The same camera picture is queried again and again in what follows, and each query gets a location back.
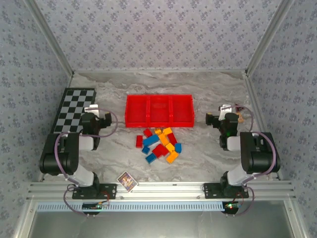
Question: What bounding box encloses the aluminium frame post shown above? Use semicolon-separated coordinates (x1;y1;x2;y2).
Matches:
245;0;296;75

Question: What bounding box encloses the red three-compartment plastic tray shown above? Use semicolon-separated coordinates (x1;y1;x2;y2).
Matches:
125;94;195;128

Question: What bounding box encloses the aluminium front rail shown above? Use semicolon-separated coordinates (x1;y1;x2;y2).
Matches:
26;181;297;201

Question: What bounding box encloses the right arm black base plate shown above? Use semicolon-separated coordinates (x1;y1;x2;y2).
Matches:
203;182;250;199

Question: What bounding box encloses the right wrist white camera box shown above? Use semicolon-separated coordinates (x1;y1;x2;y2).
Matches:
218;104;235;121

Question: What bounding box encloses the aluminium side rail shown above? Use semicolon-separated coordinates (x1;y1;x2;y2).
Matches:
242;70;284;181

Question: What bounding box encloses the aluminium back rail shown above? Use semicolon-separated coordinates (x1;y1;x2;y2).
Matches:
73;69;247;74

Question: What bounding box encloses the aluminium lower frame leg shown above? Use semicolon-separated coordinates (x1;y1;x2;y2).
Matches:
283;200;307;238
13;200;38;238

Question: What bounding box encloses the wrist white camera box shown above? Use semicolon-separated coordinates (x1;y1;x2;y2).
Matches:
218;104;235;121
84;104;100;118

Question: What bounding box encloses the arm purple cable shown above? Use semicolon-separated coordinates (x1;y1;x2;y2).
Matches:
54;108;119;218
222;104;278;217

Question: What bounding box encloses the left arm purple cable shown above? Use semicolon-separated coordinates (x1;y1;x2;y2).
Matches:
54;108;119;218

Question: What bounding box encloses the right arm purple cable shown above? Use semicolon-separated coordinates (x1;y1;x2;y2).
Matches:
222;104;278;217

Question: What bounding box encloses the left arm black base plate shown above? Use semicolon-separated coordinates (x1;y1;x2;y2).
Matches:
72;183;117;200

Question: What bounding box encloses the black grey chessboard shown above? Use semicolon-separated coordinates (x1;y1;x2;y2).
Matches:
51;87;97;134

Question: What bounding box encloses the small dark circuit board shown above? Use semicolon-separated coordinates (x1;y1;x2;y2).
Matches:
222;202;242;210
82;202;109;211

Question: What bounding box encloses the light blue slotted cable duct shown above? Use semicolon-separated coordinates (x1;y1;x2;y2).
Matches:
37;201;226;212

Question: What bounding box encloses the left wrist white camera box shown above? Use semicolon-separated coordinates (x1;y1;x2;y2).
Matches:
84;104;100;118

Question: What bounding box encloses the colourful playing card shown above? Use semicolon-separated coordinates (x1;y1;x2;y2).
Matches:
116;171;139;193

